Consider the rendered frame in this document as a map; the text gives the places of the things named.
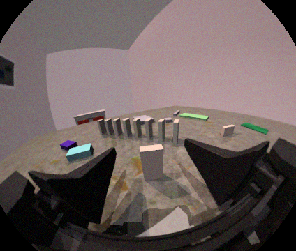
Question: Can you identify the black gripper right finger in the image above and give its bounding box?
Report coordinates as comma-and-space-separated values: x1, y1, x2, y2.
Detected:
184, 137, 270, 206

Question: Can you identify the light blue rectangular block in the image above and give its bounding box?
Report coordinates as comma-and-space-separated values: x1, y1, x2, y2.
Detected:
66, 143, 93, 162

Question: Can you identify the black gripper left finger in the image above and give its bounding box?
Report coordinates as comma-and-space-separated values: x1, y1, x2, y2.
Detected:
28, 147, 117, 225

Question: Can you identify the purple rectangular block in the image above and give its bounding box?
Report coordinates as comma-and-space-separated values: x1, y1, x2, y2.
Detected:
60, 140, 77, 151

